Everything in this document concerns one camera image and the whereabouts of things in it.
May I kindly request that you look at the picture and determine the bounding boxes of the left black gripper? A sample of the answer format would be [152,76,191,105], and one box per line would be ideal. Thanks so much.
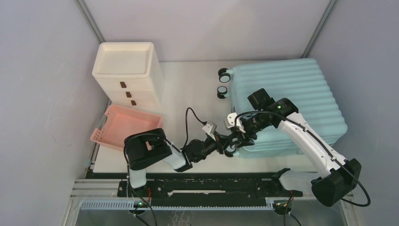
[193,130,233,162]

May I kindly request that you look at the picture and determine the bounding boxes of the light blue ribbed suitcase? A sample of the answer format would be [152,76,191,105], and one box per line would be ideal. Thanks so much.
[218,58,348,158]

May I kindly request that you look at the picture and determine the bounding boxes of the pink perforated plastic basket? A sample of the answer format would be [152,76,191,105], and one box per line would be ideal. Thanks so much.
[90,105,162,151]

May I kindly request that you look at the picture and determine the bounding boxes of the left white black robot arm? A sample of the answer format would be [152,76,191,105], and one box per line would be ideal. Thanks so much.
[123,128,234,196]

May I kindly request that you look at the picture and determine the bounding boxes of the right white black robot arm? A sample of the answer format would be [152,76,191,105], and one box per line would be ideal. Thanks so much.
[225,89,366,207]

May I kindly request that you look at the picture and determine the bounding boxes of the white three-drawer storage cabinet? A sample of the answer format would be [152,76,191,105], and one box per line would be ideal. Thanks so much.
[92,42,165,108]

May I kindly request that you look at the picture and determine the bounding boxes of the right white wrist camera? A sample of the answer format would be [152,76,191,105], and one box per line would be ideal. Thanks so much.
[223,113,245,133]

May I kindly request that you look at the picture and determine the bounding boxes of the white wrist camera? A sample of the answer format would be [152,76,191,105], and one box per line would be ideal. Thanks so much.
[202,121,217,140]
[223,113,245,133]

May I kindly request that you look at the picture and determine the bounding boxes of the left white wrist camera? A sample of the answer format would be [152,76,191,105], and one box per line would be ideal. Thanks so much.
[202,121,217,140]

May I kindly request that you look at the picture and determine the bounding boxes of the black mounting rail base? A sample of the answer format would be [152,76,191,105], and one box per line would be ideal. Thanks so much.
[85,171,303,206]

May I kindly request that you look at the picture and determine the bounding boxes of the white slotted cable duct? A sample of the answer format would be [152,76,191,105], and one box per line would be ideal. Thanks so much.
[80,200,274,210]

